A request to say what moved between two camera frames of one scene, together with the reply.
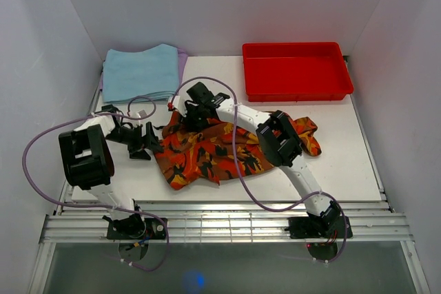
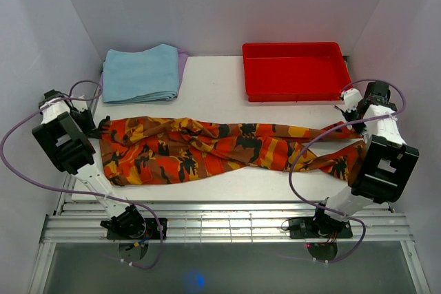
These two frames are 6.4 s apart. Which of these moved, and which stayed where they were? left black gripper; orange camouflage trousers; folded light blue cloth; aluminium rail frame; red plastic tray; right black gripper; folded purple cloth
Moved: right black gripper; left black gripper; orange camouflage trousers
Stayed: aluminium rail frame; folded light blue cloth; folded purple cloth; red plastic tray
